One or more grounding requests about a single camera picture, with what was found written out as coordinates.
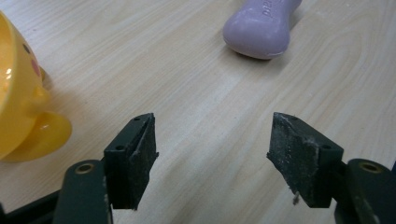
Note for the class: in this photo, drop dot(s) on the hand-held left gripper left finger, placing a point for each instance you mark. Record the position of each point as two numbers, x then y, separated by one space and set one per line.
129 161

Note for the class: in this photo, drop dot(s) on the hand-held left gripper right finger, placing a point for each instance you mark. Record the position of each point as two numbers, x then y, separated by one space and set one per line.
306 161

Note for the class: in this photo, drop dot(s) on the yellow cartoon-face cup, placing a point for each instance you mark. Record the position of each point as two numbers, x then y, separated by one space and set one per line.
21 102

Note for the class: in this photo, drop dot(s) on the purple soap bar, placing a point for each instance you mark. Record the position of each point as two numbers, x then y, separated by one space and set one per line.
260 29

